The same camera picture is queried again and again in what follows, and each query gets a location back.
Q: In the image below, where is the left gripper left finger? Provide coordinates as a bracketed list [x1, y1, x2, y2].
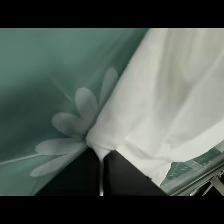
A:
[35, 147, 101, 197]

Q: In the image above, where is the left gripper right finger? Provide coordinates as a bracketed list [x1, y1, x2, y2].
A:
[103, 149, 168, 197]

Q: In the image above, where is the white garment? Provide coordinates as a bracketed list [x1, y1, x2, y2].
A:
[85, 28, 224, 187]

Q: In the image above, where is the silver frame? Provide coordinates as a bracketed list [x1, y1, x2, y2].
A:
[173, 159, 224, 197]

